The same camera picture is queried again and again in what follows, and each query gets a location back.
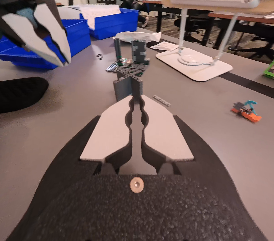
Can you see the grey brick wall assembly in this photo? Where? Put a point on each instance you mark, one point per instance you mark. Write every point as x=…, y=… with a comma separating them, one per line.
x=122, y=89

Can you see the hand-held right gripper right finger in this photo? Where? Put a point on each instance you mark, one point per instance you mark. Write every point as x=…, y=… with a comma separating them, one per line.
x=167, y=136

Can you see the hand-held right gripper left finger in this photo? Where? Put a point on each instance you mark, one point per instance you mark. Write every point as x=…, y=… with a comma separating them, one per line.
x=107, y=136

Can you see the white paper sheet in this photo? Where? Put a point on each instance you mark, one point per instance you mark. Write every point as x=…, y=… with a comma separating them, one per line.
x=98, y=13

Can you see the white paper bag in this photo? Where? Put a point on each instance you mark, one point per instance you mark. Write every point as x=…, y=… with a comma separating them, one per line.
x=137, y=35
x=164, y=46

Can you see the grey brick baseplate build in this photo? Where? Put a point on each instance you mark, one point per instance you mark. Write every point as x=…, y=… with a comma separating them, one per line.
x=128, y=67

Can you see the orange toy minifigure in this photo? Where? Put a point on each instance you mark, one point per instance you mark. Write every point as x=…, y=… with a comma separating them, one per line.
x=248, y=114

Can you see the black office chair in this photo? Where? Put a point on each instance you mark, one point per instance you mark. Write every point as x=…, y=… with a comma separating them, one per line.
x=252, y=46
x=192, y=25

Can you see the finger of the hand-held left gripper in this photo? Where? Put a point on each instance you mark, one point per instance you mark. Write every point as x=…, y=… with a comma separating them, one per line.
x=23, y=31
x=49, y=20

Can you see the grey desk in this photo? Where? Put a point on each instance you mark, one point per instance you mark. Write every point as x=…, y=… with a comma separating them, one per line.
x=64, y=100

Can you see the blue plastic bin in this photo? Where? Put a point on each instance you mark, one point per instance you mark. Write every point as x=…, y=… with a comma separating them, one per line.
x=115, y=25
x=75, y=35

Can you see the small black brick piece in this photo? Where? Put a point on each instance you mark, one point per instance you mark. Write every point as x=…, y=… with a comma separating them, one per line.
x=99, y=56

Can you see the green toy set box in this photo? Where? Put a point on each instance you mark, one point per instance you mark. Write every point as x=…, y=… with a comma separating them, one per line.
x=270, y=72

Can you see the white book stand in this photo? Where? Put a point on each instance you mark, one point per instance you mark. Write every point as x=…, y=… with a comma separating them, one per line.
x=192, y=65

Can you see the grey flat plate brick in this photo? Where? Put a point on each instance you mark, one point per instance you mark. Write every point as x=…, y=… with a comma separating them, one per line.
x=161, y=100

